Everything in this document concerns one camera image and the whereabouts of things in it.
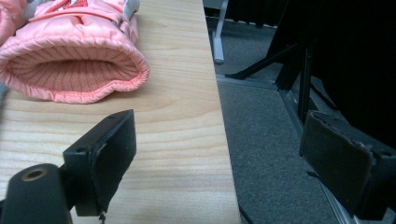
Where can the pink padded glove red print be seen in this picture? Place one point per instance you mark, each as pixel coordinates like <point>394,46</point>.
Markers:
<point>77,53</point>

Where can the pink glove grey palm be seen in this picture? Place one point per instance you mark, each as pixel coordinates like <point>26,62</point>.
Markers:
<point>11,18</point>

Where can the black tripod stand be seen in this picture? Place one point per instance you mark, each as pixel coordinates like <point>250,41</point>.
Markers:
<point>303,84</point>

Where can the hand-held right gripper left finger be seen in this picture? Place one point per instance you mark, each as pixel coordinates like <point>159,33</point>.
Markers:
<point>109,155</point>

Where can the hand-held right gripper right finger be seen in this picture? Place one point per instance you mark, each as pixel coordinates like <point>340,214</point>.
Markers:
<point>339,168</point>

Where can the white metal stand frame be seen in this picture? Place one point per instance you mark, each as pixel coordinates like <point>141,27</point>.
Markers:
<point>219,37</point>

